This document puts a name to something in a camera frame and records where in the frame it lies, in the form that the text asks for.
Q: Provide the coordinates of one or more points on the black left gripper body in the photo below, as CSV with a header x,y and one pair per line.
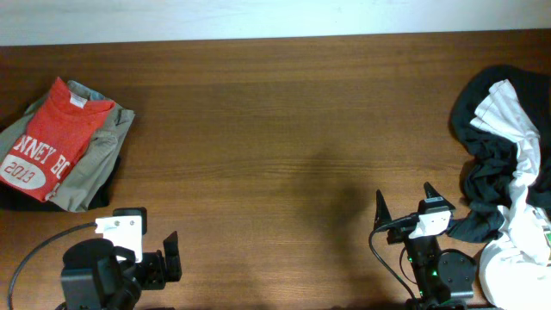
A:
x,y
151,271

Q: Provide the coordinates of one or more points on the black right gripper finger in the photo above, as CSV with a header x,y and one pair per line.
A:
x,y
383,218
434,202

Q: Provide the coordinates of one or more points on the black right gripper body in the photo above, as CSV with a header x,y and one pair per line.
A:
x,y
417,245

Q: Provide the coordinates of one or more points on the red orange t-shirt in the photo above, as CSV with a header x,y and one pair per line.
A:
x,y
53,142

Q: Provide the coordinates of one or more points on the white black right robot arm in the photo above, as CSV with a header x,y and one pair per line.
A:
x,y
444,277

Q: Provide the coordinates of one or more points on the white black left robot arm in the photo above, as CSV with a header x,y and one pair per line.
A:
x,y
99,275

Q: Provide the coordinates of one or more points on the folded khaki trousers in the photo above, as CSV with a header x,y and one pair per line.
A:
x,y
92,170

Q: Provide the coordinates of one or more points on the folded black garment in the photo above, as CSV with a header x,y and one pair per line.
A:
x,y
14,200

